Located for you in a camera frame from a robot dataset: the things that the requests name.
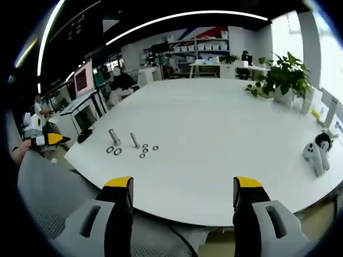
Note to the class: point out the white desk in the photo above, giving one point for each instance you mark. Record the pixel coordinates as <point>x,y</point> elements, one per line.
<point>205,67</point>

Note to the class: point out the small black object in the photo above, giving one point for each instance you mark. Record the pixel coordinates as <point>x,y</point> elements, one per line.
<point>85,136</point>

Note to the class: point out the small yellow object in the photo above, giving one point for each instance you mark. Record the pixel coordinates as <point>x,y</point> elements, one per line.
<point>316,114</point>

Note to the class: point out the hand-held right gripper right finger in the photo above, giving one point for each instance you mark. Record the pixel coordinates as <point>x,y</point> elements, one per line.
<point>249,211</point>

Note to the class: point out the storage shelf with white bins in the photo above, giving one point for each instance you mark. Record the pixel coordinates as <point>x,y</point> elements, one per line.
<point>203,51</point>

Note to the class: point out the curved ceiling light strip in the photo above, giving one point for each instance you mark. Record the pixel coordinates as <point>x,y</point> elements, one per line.
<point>47,34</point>

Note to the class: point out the thick steel threaded stud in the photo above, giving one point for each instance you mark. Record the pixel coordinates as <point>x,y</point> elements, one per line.
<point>114,137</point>

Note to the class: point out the computer monitor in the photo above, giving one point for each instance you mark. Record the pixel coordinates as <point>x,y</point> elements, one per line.
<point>83,78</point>

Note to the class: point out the thin steel threaded stud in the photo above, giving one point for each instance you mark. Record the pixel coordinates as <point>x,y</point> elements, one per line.
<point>134,140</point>

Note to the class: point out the white upright stand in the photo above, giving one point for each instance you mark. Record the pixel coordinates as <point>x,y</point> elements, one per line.
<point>331,109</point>

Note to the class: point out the grey game controller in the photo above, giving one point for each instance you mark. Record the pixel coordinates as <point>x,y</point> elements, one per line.
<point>313,158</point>

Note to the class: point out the green potted plant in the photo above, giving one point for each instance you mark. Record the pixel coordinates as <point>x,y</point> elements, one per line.
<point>288,77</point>

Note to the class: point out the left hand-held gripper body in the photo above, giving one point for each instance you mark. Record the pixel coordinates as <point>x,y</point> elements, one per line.
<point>33,123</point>

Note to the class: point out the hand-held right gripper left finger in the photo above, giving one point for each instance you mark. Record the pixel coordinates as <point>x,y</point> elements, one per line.
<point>118,208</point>

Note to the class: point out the long ceiling light strip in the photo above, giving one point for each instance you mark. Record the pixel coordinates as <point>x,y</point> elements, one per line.
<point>187,20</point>

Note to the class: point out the grey chair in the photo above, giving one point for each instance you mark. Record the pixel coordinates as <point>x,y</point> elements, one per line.
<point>51,184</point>

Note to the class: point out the person's left hand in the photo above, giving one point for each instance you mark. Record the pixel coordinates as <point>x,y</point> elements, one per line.
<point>21,153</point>

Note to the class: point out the large steel washer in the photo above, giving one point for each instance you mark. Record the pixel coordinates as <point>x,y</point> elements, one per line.
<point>114,151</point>
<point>107,150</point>

